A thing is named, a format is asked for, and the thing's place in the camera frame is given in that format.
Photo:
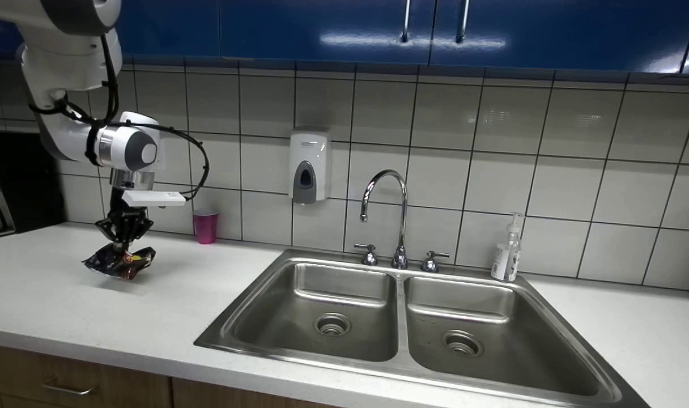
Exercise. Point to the chrome faucet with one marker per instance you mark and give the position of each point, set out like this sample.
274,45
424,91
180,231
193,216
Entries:
400,227

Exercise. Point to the wooden drawer front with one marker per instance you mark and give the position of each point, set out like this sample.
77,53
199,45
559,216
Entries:
95,374
231,398

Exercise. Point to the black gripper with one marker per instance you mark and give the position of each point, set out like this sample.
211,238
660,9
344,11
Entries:
126,205

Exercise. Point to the white wall soap dispenser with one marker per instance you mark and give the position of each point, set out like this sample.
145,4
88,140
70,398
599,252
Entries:
308,167

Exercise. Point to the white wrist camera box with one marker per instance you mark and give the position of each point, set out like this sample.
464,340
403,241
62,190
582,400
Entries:
154,198

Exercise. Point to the black box appliance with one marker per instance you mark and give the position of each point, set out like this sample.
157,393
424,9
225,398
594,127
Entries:
34,182

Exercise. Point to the clear soap pump bottle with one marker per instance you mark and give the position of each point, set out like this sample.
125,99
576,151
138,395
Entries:
506,256

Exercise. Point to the black chips packet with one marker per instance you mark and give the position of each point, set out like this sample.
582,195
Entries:
120,262

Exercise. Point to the pink plastic cup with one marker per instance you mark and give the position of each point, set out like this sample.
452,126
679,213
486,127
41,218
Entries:
204,227

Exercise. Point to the stainless steel double sink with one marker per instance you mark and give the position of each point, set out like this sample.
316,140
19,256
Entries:
359,325

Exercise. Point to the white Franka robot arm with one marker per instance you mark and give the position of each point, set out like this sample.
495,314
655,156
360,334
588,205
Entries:
72,91

